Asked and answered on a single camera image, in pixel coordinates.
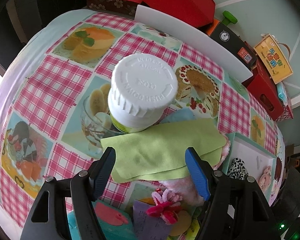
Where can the dark floral box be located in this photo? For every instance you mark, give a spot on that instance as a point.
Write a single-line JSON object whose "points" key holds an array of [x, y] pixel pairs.
{"points": [[122, 7]]}

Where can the white long board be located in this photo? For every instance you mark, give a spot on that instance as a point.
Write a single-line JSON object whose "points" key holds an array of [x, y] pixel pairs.
{"points": [[194, 38]]}

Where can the coral silicone piece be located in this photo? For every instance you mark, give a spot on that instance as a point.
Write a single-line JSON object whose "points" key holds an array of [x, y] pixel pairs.
{"points": [[110, 215]]}

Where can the red cardboard box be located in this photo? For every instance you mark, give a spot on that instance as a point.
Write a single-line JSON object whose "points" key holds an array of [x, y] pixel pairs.
{"points": [[263, 88]]}

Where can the white cap supplement bottle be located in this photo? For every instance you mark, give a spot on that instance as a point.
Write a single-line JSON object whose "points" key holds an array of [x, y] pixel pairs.
{"points": [[142, 87]]}

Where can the purple paper packet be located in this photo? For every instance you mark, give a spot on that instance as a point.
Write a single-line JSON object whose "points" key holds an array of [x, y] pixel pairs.
{"points": [[146, 227]]}

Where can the yellow carton with handle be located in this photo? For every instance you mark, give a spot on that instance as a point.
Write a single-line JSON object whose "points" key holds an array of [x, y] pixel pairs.
{"points": [[275, 56]]}

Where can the pink scrunchie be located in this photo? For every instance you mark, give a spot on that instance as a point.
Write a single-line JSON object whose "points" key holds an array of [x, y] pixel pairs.
{"points": [[265, 180]]}

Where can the black rectangular box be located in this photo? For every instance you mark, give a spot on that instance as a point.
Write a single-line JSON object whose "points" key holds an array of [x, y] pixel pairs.
{"points": [[231, 42]]}

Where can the light blue wipes pack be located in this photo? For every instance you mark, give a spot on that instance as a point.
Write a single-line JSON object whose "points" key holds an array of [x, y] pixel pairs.
{"points": [[282, 93]]}

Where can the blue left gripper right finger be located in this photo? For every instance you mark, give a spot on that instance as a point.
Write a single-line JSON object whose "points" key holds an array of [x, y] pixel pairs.
{"points": [[196, 167]]}

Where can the pink fluffy cloth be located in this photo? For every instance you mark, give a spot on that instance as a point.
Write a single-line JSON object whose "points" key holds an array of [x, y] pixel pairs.
{"points": [[185, 187]]}

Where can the pink patterned box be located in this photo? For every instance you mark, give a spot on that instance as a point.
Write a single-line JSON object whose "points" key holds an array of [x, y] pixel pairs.
{"points": [[287, 112]]}

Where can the green microfiber cloth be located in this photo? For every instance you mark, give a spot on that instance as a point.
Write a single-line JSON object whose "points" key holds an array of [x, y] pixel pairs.
{"points": [[158, 153]]}

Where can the patchwork dessert print tablecloth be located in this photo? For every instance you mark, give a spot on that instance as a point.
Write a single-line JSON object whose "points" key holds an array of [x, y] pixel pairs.
{"points": [[55, 112]]}

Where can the leopard print scrunchie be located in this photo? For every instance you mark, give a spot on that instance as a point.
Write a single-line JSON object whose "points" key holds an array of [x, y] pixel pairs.
{"points": [[237, 169]]}

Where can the pink red chenille flower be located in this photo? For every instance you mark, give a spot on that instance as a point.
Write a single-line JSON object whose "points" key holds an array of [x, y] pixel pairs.
{"points": [[167, 206]]}

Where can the white teal rimmed tray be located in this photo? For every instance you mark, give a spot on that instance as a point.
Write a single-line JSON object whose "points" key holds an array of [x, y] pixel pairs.
{"points": [[256, 158]]}

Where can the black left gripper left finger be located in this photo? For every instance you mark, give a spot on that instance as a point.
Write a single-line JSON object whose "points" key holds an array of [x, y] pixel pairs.
{"points": [[101, 172]]}

